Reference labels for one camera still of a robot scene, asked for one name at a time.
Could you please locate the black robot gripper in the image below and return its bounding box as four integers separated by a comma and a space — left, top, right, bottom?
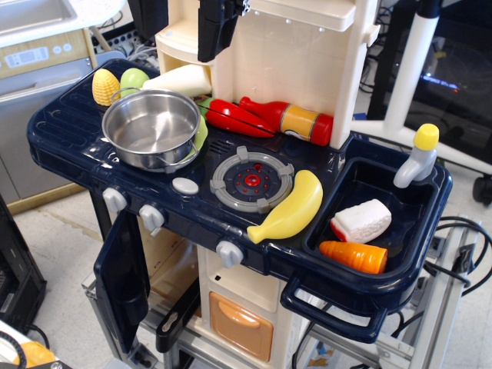
198, 0, 251, 62

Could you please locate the yellow toy banana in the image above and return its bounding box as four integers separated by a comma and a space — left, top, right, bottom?
247, 170, 324, 244

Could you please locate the silver metal pot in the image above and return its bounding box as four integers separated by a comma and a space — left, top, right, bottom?
101, 90, 201, 173

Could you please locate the white toy radish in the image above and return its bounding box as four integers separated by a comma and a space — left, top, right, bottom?
142, 65, 212, 98

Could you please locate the cream toy kitchen body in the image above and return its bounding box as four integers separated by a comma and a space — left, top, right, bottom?
155, 1, 377, 368

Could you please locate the red toy chili pepper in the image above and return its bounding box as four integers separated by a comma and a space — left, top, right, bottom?
198, 98, 276, 138

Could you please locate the green toy fruit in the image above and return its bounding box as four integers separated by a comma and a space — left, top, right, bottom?
120, 68, 150, 98

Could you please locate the light green toy plate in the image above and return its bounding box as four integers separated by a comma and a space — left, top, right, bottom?
180, 116, 208, 164

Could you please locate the yellow toy corn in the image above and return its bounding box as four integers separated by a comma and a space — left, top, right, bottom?
91, 68, 120, 107

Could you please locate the red toy ketchup bottle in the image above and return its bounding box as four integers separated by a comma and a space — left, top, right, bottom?
239, 97, 334, 147

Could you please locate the grey toy stove burner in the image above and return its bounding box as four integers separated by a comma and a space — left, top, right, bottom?
210, 146, 294, 214

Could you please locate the grey oval button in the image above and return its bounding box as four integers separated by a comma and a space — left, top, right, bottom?
171, 177, 199, 195

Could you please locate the grey stove knob left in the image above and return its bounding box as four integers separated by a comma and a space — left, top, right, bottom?
103, 188, 128, 213

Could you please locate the grey stove knob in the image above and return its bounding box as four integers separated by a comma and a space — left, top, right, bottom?
103, 188, 128, 213
139, 204, 165, 237
216, 241, 244, 268

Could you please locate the grey stove knob middle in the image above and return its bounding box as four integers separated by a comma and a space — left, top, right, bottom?
139, 204, 165, 237

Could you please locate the grey stove knob right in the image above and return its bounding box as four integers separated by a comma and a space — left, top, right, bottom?
216, 241, 244, 268

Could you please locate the white red toy meat piece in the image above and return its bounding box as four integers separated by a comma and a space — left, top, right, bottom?
330, 199, 392, 244

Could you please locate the navy toy kitchen countertop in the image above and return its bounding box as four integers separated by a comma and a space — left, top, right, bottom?
27, 75, 452, 343

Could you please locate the grey yellow toy faucet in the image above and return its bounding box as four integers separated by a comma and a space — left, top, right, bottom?
393, 123, 440, 188

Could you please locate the navy toy oven door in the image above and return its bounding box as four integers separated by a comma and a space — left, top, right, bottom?
94, 211, 151, 354

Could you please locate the orange toy carrot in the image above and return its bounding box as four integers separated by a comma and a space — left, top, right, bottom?
319, 241, 388, 274

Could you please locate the orange toy drawer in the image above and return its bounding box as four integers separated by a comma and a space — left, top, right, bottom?
209, 292, 274, 362

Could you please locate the white stand frame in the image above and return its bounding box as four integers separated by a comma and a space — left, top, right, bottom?
352, 1, 491, 176

